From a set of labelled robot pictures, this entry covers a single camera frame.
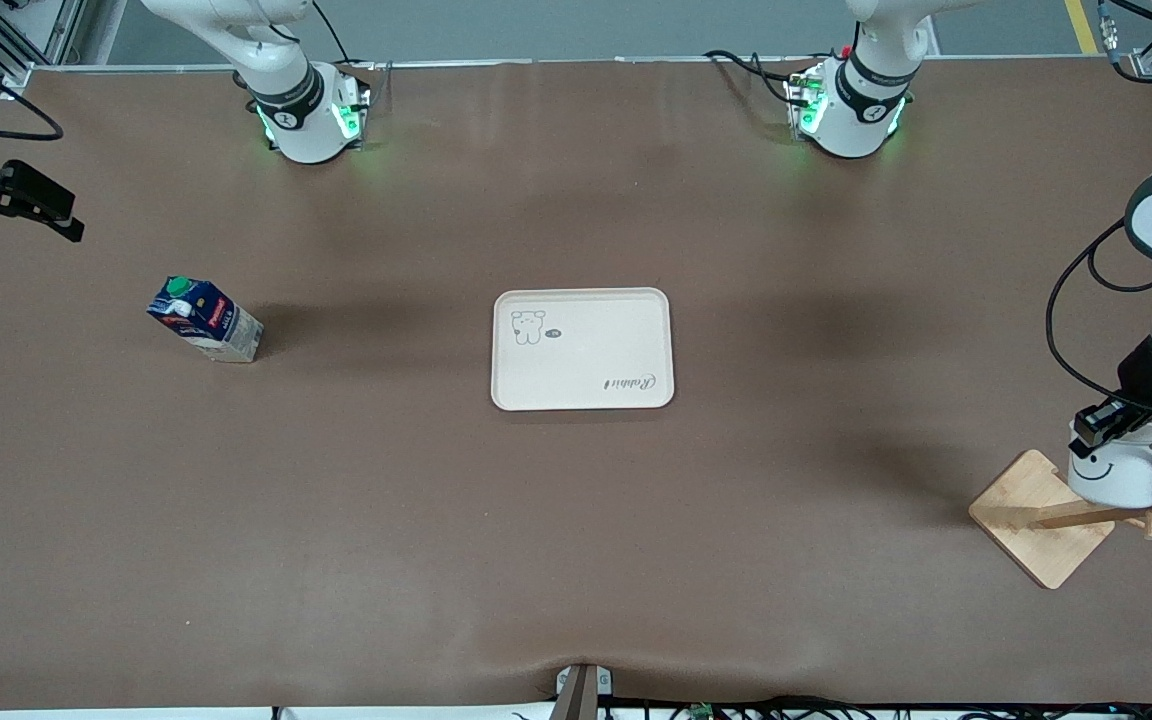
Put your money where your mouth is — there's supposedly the white smiley cup black handle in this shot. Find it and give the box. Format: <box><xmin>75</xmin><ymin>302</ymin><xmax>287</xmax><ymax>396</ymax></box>
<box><xmin>1068</xmin><ymin>423</ymin><xmax>1152</xmax><ymax>509</ymax></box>

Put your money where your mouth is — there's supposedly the blue milk carton green cap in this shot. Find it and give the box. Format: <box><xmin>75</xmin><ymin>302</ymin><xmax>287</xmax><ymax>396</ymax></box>
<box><xmin>146</xmin><ymin>276</ymin><xmax>265</xmax><ymax>364</ymax></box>

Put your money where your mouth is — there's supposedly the wooden cup rack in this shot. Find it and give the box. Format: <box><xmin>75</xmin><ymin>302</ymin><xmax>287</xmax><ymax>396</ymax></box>
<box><xmin>968</xmin><ymin>445</ymin><xmax>1152</xmax><ymax>591</ymax></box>

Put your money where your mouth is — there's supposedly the beige plastic tray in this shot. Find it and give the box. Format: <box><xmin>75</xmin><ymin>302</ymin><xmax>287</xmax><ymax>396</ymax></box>
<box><xmin>491</xmin><ymin>288</ymin><xmax>676</xmax><ymax>412</ymax></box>

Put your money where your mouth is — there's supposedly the brown table mat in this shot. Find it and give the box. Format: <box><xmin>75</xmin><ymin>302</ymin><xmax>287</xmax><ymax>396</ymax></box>
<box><xmin>0</xmin><ymin>58</ymin><xmax>1152</xmax><ymax>713</ymax></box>

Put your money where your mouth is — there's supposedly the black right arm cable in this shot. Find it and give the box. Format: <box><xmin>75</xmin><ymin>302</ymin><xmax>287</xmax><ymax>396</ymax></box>
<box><xmin>0</xmin><ymin>20</ymin><xmax>65</xmax><ymax>141</ymax></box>

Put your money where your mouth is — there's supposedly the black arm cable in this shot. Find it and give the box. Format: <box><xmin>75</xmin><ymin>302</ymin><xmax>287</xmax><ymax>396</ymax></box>
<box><xmin>0</xmin><ymin>20</ymin><xmax>65</xmax><ymax>141</ymax></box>
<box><xmin>1045</xmin><ymin>0</ymin><xmax>1152</xmax><ymax>398</ymax></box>

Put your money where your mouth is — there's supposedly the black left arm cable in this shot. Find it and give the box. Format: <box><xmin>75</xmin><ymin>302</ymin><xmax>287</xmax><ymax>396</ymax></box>
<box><xmin>1045</xmin><ymin>0</ymin><xmax>1152</xmax><ymax>398</ymax></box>

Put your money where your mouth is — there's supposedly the black right base cable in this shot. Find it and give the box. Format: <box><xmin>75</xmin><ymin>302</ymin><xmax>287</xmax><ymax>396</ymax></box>
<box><xmin>311</xmin><ymin>0</ymin><xmax>379</xmax><ymax>73</ymax></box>

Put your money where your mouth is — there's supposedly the black base cable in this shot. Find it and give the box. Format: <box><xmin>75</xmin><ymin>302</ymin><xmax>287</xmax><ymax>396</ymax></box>
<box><xmin>703</xmin><ymin>49</ymin><xmax>809</xmax><ymax>107</ymax></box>
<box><xmin>311</xmin><ymin>0</ymin><xmax>379</xmax><ymax>73</ymax></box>

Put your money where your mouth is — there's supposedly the black left base cable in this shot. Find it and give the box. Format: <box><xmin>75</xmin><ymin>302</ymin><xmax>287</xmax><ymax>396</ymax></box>
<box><xmin>703</xmin><ymin>49</ymin><xmax>809</xmax><ymax>107</ymax></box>

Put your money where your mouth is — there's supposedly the grey metal clamp bracket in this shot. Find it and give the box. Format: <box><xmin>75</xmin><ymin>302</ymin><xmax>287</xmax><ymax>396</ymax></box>
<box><xmin>556</xmin><ymin>663</ymin><xmax>614</xmax><ymax>699</ymax></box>

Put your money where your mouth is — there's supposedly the brown camera pole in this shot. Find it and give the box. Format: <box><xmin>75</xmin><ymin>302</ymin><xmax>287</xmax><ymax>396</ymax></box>
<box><xmin>548</xmin><ymin>665</ymin><xmax>599</xmax><ymax>720</ymax></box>

